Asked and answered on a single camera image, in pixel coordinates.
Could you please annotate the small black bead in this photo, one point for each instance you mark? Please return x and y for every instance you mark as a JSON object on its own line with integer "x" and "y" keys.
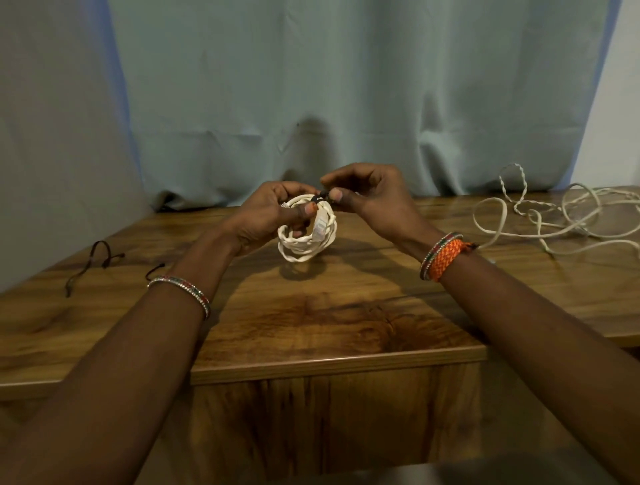
{"x": 320, "y": 198}

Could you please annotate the person's left forearm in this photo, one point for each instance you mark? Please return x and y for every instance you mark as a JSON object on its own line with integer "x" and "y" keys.
{"x": 125, "y": 359}

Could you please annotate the person's right forearm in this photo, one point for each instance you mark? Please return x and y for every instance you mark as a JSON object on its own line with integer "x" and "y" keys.
{"x": 540, "y": 339}

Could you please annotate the orange braided wristband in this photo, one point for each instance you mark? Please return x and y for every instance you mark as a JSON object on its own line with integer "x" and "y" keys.
{"x": 445, "y": 260}

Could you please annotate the multicolour beaded bangle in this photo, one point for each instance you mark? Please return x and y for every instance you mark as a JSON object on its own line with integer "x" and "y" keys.
{"x": 187, "y": 290}
{"x": 434, "y": 255}

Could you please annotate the person's left hand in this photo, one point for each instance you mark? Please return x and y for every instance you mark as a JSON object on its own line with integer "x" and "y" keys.
{"x": 255, "y": 220}

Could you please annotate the wooden table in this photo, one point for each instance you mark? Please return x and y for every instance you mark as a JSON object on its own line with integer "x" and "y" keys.
{"x": 325, "y": 414}

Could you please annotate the person's right thumb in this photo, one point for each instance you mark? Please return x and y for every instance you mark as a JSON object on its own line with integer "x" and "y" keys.
{"x": 347, "y": 198}

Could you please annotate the person's left thumb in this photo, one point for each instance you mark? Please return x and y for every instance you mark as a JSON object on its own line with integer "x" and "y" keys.
{"x": 300, "y": 212}

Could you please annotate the person's right hand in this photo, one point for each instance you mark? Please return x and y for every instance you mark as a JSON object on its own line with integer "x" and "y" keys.
{"x": 385, "y": 205}

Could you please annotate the pale blue-grey curtain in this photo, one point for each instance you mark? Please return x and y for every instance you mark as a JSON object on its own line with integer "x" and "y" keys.
{"x": 350, "y": 90}

